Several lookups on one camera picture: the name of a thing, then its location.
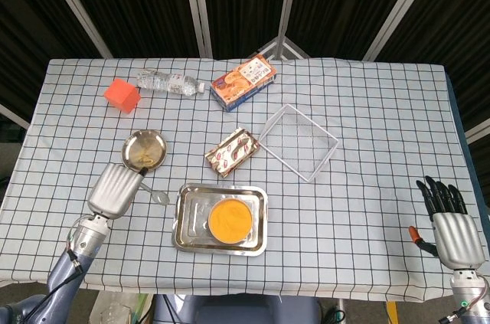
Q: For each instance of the dark blue undercloth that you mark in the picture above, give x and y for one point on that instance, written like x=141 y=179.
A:
x=457 y=117

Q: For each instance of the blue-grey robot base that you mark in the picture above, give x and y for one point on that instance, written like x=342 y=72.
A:
x=237 y=310

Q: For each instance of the clear plastic container lid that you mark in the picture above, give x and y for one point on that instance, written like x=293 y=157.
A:
x=298 y=144

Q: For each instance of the orange foam cube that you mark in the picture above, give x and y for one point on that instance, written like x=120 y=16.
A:
x=122 y=96

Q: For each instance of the metal spoon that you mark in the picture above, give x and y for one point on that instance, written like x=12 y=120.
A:
x=160 y=197

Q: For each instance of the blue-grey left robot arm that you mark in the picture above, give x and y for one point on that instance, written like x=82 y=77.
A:
x=86 y=241

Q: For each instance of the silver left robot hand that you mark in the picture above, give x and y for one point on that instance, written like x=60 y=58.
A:
x=113 y=194

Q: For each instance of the clear plastic water bottle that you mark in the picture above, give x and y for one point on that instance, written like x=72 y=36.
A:
x=168 y=82

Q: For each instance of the round steel plate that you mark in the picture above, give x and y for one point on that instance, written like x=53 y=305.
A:
x=143 y=148

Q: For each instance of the blue checkered tablecloth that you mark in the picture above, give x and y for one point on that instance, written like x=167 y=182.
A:
x=344 y=224

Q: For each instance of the blue orange biscuit box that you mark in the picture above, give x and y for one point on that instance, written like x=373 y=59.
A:
x=241 y=82

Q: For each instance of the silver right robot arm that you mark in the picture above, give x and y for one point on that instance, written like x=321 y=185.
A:
x=467 y=285

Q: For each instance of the clear plastic bag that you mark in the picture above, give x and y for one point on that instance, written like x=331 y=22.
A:
x=115 y=310

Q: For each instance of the black folding partition screen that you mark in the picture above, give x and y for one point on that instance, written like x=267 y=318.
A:
x=145 y=2

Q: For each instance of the rectangular steel tray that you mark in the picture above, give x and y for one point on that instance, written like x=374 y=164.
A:
x=195 y=220

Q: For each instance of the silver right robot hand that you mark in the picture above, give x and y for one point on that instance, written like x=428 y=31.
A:
x=457 y=239

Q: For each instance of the yellow powder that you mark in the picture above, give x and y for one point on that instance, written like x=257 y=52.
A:
x=230 y=221

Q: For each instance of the gold foil snack package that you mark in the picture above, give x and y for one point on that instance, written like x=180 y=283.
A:
x=231 y=153

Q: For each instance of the white metal screen foot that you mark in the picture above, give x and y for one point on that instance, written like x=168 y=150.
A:
x=270 y=46

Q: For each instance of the white bowl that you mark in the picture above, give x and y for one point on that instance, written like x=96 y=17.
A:
x=230 y=200

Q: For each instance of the yellow object under table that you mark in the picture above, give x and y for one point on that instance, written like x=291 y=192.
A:
x=392 y=314

